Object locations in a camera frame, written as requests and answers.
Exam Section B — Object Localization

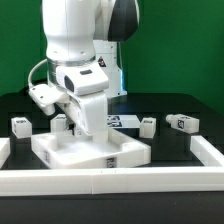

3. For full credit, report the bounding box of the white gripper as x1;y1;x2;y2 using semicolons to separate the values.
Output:
57;91;108;140

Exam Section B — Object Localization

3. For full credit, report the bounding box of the white square tabletop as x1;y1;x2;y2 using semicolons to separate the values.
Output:
31;129;151;169

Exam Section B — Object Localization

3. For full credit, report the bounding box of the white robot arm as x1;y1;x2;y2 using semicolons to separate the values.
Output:
42;0;139;138

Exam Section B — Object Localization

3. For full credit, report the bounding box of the white marker tag sheet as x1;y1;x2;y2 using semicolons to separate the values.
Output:
107;115;140;128

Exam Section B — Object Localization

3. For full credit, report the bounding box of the white U-shaped obstacle fence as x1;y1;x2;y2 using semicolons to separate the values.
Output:
0;136;224;196

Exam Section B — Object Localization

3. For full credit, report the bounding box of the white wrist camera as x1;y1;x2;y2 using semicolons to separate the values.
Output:
29;84;69;116

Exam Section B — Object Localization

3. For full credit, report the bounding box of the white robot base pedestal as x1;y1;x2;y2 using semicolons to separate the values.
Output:
94;40;127;98

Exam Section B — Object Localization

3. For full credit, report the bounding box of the grey thin cable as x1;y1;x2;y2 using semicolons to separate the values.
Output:
27;58;48;89

